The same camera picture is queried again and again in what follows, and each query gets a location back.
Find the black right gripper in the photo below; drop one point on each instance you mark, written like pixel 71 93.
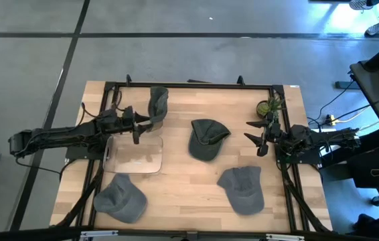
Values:
pixel 274 134

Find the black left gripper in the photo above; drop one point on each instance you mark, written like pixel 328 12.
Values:
pixel 128 120

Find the dark green cap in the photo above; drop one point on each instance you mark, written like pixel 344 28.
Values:
pixel 208 139
pixel 158 105

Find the grey denim cap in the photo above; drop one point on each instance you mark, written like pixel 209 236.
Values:
pixel 120 201
pixel 243 190

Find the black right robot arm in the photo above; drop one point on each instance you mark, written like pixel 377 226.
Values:
pixel 326 138

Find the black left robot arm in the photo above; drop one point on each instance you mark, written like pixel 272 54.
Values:
pixel 59 134

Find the potted succulent plant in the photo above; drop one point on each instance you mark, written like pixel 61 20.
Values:
pixel 264 107

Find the yellow power strip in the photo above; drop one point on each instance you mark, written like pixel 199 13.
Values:
pixel 330 120

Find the black bag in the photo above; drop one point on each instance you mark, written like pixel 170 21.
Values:
pixel 372 169

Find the black desk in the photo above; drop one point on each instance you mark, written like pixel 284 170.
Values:
pixel 373 100

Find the black aluminium table frame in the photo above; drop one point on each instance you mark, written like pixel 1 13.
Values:
pixel 193 85

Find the silver metal bracket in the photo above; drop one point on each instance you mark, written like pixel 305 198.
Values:
pixel 285 237
pixel 98 233

